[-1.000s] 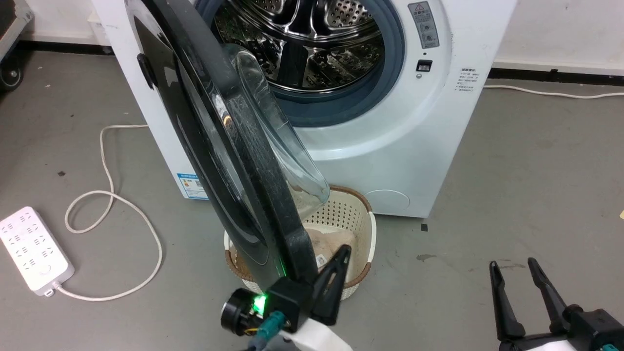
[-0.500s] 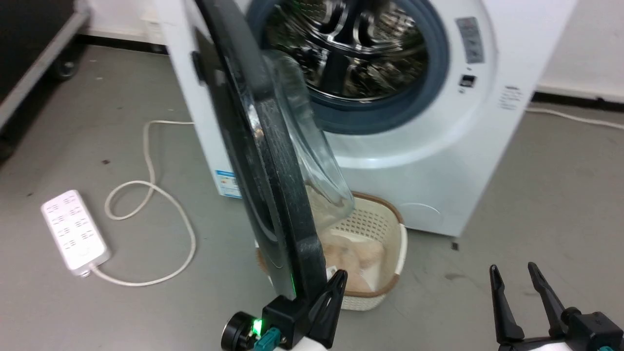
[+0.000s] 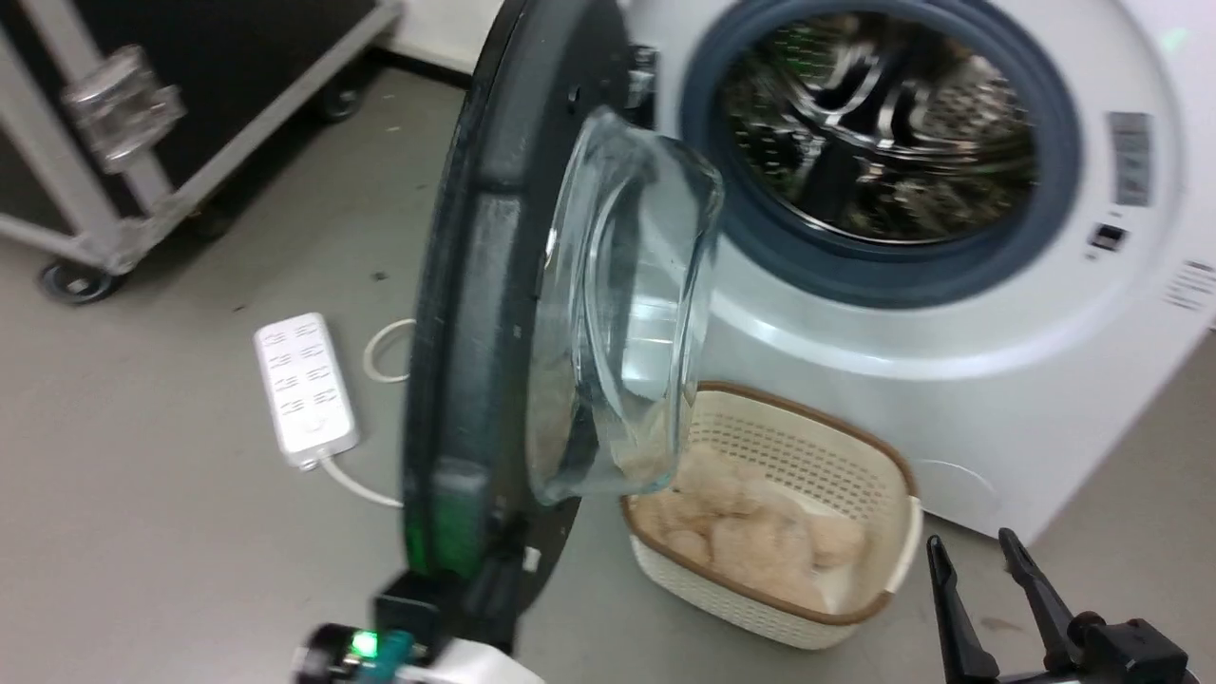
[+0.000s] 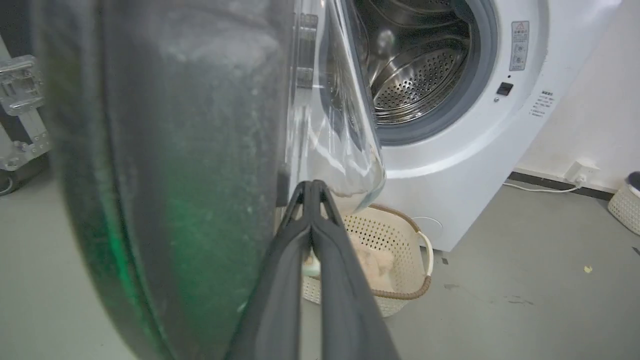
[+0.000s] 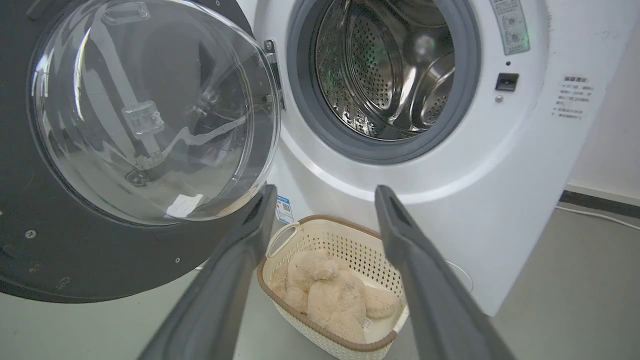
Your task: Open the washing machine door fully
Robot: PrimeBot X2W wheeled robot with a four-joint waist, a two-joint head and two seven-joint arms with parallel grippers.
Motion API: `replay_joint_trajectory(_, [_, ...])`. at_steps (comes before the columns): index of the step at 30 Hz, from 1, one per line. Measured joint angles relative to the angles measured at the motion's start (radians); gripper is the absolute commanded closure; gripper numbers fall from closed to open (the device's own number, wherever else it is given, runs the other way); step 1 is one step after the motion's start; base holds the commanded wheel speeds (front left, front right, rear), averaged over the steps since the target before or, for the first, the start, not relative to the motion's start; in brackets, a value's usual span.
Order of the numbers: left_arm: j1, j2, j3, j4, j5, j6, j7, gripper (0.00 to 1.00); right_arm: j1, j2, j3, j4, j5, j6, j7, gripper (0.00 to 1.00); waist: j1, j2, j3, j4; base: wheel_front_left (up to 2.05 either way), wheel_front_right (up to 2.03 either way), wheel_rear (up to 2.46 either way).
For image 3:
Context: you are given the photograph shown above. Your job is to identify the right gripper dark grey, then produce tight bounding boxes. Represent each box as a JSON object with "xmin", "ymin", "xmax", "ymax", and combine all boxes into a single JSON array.
[{"xmin": 925, "ymin": 527, "xmax": 1200, "ymax": 684}]

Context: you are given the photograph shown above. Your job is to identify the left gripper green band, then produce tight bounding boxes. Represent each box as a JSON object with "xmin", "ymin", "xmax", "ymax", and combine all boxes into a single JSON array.
[{"xmin": 291, "ymin": 543, "xmax": 544, "ymax": 684}]

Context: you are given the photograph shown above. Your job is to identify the black round washing machine door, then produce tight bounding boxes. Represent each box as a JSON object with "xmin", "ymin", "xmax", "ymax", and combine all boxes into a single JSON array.
[{"xmin": 400, "ymin": 0, "xmax": 726, "ymax": 656}]

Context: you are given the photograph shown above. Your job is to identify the white front-load washing machine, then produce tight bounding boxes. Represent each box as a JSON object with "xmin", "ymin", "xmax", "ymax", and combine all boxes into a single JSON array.
[{"xmin": 622, "ymin": 0, "xmax": 1216, "ymax": 544}]

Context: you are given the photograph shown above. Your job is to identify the cream plastic laundry basket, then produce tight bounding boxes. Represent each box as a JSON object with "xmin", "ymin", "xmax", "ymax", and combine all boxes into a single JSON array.
[{"xmin": 621, "ymin": 381, "xmax": 923, "ymax": 653}]

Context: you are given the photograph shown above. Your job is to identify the beige fluffy plush toy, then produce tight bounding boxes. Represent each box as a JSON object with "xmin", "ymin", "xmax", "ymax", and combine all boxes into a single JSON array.
[{"xmin": 631, "ymin": 442, "xmax": 868, "ymax": 615}]

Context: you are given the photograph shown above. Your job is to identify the white power strip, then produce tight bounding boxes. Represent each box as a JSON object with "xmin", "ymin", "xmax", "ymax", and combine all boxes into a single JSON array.
[{"xmin": 253, "ymin": 312, "xmax": 361, "ymax": 472}]

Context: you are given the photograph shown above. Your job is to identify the black caster wheel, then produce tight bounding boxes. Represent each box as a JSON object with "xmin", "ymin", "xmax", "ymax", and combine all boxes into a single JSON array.
[
  {"xmin": 317, "ymin": 84, "xmax": 364, "ymax": 125},
  {"xmin": 188, "ymin": 203, "xmax": 236, "ymax": 240},
  {"xmin": 37, "ymin": 260, "xmax": 122, "ymax": 306}
]

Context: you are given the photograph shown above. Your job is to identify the black flight case aluminium edges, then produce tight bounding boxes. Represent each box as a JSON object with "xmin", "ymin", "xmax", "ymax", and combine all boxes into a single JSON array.
[{"xmin": 0, "ymin": 0, "xmax": 406, "ymax": 277}]

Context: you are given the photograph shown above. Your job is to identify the silver flight case latch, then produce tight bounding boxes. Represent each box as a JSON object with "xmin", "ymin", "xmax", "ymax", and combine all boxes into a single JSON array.
[{"xmin": 63, "ymin": 45, "xmax": 187, "ymax": 176}]

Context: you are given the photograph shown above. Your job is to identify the white power cable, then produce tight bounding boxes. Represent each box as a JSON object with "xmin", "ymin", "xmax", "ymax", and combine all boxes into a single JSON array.
[{"xmin": 317, "ymin": 317, "xmax": 417, "ymax": 510}]

